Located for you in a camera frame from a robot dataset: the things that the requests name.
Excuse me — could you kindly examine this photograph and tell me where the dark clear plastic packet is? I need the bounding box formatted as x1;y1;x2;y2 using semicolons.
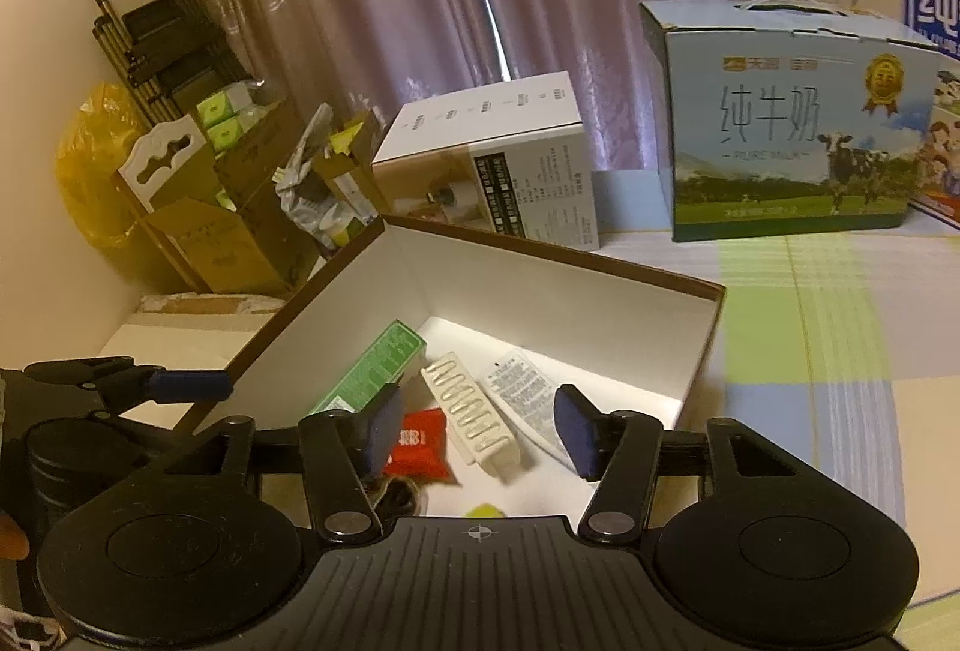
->
371;477;422;518

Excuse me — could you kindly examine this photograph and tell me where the cardboard box of green packets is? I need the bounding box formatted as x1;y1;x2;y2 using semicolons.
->
195;81;325;292

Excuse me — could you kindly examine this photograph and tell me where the yellow plastic bag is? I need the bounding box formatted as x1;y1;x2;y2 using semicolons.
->
56;81;164;248

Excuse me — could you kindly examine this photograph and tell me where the green and white box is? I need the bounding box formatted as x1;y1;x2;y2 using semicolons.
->
311;321;427;417

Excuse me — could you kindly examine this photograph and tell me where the brown storage box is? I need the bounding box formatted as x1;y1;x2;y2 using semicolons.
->
191;214;727;518

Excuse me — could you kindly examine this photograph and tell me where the person's left hand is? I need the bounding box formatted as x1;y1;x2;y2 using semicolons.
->
0;514;31;560

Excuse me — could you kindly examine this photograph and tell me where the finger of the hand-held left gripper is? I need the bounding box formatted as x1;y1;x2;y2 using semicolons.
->
96;366;233;410
22;357;140;389

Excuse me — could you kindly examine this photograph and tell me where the red packet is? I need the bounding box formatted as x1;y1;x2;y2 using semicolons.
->
386;409;458;485

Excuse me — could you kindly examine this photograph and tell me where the white printed sachet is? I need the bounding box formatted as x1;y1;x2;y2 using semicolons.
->
484;351;572;466

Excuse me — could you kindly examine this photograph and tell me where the flat cardboard carton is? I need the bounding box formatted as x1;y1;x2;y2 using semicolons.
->
97;291;287;368

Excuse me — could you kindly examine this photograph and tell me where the white appliance box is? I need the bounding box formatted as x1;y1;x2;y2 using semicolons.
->
371;70;602;252

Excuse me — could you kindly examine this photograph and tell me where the checked tablecloth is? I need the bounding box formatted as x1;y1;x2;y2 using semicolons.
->
592;167;960;633

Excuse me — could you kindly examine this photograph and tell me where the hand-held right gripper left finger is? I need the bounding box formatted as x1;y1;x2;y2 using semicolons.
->
161;383;406;545

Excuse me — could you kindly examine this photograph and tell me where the light blue milk carton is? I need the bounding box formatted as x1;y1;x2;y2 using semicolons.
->
637;0;944;245

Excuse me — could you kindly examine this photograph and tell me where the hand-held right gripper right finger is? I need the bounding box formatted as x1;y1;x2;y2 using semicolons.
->
553;385;809;543

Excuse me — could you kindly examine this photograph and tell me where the dark blue milk carton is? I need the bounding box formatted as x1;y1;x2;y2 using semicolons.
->
900;0;960;226

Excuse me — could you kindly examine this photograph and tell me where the crumpled foil bag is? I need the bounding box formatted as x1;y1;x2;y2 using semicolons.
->
274;103;355;248

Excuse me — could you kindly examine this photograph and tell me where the black folding stool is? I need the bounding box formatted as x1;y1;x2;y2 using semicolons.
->
88;0;250;123

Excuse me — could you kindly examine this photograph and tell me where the white pill organizer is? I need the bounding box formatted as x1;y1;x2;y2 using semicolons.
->
420;351;520;478

